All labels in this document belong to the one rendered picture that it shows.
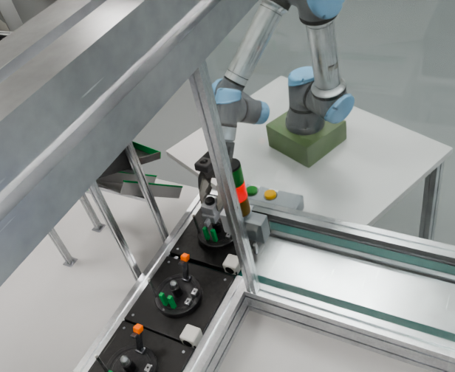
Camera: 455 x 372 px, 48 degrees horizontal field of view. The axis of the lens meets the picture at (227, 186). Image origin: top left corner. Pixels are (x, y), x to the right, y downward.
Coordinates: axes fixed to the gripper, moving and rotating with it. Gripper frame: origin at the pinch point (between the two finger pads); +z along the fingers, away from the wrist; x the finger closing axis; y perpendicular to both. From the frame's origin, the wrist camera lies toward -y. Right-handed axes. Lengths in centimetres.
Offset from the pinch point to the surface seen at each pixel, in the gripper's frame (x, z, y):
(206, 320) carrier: -11.3, 28.8, -14.1
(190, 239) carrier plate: 8.1, 13.4, 4.7
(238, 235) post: -19.5, 1.6, -19.5
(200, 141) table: 39, -14, 56
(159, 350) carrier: -3.4, 36.8, -24.0
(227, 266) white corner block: -9.5, 16.4, -1.6
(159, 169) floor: 125, 17, 153
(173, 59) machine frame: -58, -31, -114
